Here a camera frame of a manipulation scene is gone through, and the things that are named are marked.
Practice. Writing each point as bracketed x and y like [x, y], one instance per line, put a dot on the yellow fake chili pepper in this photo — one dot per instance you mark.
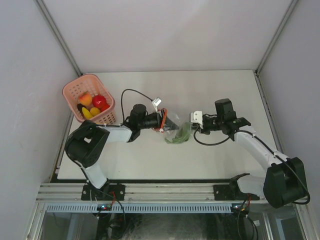
[86, 113]

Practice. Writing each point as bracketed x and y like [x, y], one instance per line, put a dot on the red orange fake pepper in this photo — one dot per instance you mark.
[104, 107]

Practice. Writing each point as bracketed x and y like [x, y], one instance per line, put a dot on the purple fake eggplant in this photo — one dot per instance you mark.
[80, 108]

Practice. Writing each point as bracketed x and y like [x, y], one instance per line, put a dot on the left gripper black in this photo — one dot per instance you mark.
[163, 122]

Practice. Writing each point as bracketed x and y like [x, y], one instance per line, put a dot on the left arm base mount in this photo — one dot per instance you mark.
[106, 193]

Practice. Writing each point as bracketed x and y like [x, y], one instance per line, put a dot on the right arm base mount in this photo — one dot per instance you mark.
[230, 191]

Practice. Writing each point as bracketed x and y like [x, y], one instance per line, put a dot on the clear zip top bag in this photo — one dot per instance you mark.
[170, 114]

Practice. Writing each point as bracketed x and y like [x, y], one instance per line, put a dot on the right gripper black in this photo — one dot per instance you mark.
[201, 130]

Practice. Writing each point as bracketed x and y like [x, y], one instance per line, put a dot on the orange fake peach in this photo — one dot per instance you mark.
[85, 99]

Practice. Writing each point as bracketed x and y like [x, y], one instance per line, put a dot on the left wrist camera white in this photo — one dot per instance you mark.
[156, 102]

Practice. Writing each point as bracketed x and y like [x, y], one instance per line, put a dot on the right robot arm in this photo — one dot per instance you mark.
[284, 181]

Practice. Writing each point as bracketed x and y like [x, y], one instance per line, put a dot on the pink plastic basket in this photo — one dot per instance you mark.
[92, 84]

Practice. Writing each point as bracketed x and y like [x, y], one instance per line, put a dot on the aluminium rail frame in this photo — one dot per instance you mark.
[137, 192]

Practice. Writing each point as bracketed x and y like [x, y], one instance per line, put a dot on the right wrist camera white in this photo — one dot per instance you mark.
[196, 117]

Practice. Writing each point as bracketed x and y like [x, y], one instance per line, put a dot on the green fake lettuce leaf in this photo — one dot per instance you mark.
[180, 135]

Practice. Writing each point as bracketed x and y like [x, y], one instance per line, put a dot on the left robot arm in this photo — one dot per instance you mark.
[85, 145]

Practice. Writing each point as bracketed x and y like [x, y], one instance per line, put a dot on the slotted cable duct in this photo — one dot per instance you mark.
[142, 208]

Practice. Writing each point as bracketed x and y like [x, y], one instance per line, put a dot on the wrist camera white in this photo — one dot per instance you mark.
[196, 117]
[156, 102]

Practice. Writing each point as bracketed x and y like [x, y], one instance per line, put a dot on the orange fake fruit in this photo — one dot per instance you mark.
[94, 111]

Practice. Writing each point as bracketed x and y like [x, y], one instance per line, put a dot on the red fake apple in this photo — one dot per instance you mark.
[99, 101]

